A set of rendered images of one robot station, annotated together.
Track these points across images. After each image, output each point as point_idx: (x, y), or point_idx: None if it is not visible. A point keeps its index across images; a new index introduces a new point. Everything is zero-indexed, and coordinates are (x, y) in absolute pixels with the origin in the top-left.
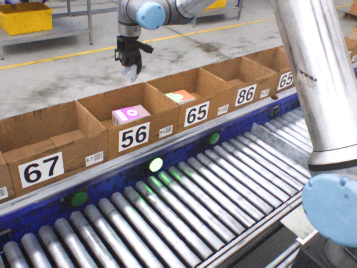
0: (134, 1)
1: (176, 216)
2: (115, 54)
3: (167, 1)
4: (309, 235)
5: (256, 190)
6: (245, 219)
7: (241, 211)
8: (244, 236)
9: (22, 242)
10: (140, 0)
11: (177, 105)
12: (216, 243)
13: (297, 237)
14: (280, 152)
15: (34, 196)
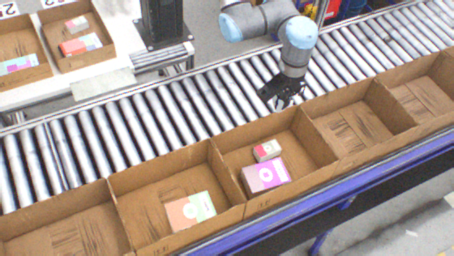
0: (297, 10)
1: (226, 102)
2: (304, 87)
3: (259, 6)
4: (120, 68)
5: (135, 116)
6: (166, 89)
7: (166, 96)
8: (176, 78)
9: None
10: (290, 4)
11: (212, 138)
12: (201, 75)
13: (131, 68)
14: (65, 162)
15: None
